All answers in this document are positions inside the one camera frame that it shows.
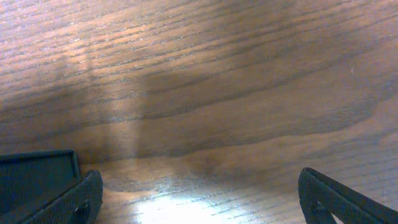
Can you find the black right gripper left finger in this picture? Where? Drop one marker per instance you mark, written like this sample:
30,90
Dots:
77,202

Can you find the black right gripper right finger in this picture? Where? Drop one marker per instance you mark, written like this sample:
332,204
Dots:
322,199

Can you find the black gift box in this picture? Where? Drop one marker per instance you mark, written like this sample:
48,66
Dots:
26,176

